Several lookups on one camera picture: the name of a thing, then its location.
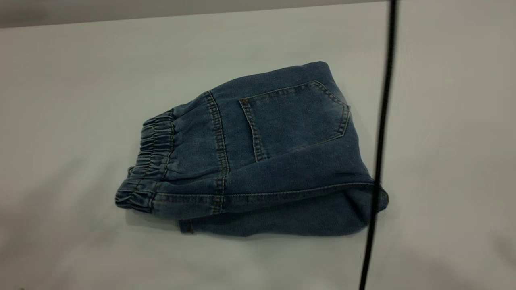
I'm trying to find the thick black cable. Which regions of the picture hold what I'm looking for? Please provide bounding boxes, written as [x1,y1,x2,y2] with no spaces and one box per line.
[358,0,399,290]

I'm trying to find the blue denim kids jeans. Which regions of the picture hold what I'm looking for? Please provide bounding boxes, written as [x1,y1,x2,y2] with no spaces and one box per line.
[114,61,390,237]

